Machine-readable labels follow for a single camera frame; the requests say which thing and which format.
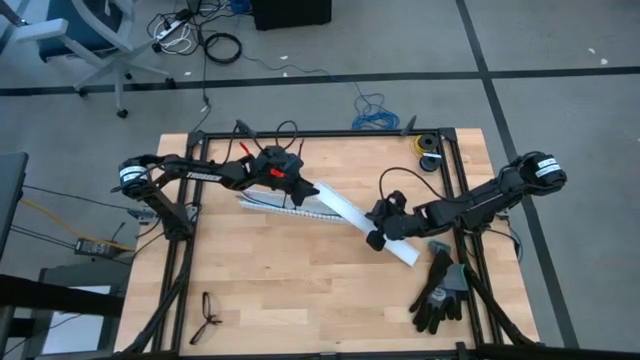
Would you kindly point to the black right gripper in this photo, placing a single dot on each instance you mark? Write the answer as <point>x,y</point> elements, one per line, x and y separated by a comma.
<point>402,226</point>

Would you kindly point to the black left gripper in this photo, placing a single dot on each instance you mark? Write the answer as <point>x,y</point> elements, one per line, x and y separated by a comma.
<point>280,167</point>

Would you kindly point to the black zip tie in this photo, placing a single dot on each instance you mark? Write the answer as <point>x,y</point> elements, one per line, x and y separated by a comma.
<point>285,200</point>

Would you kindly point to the white duct cover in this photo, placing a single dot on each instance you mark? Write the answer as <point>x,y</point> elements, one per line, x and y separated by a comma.
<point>345,207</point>

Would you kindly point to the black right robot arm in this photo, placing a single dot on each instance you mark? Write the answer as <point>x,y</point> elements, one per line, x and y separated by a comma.
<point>480,200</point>

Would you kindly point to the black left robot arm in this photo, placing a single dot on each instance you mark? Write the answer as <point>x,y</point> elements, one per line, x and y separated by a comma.
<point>200,176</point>

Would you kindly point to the grey black work glove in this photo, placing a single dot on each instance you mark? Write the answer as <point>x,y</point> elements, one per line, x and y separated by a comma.
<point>456,277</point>

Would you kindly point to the black eyeglasses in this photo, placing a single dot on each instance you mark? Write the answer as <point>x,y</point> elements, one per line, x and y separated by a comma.
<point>209,319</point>

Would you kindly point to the black box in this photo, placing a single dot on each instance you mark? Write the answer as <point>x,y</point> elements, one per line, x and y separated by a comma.
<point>290,12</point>

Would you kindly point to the white power strip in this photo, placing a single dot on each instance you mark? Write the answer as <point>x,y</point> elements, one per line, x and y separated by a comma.
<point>170,29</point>

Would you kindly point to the black power adapter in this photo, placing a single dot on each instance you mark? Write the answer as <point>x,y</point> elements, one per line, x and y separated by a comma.
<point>92,246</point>

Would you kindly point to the black furniture bar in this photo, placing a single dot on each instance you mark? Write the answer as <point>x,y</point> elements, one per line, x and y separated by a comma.
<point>50,295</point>

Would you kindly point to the black aluminium table frame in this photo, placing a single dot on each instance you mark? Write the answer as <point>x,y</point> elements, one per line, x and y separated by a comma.
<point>325,134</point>

